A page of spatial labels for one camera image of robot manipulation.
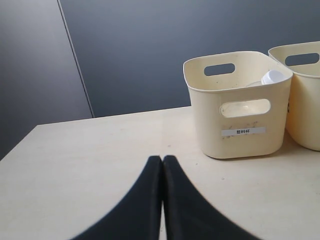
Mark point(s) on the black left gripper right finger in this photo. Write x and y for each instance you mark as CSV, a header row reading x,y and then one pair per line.
x,y
188,215

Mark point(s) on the cream plastic bin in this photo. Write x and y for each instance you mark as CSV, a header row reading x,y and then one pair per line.
x,y
218,79
303,112

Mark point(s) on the clear plastic bottle white cap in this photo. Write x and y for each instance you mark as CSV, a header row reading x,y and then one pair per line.
x,y
253,107

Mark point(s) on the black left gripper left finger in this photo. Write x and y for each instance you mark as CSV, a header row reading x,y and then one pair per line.
x,y
138,214

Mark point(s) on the left cream plastic bin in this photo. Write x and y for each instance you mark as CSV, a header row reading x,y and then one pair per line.
x,y
218,79

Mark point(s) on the middle cream plastic bin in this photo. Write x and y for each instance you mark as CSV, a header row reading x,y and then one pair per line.
x,y
303,112

